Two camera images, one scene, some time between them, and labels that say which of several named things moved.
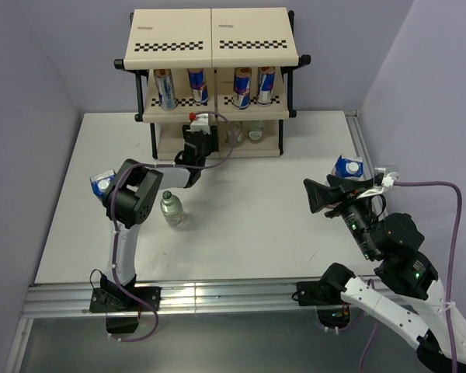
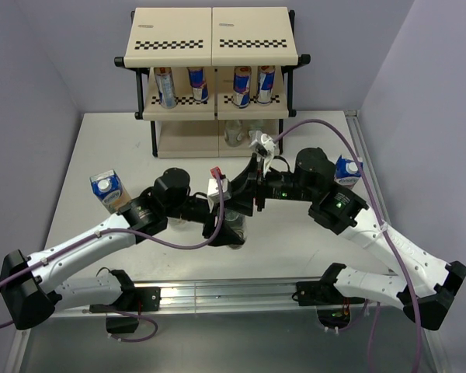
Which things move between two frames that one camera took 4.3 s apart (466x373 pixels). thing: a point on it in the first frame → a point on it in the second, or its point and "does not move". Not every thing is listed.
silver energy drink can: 196,81 does not move
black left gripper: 212,139 → 227,236
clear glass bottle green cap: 233,130 does not move
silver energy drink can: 165,88 does not move
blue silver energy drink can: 241,88 does not move
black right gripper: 318,193 → 249,180
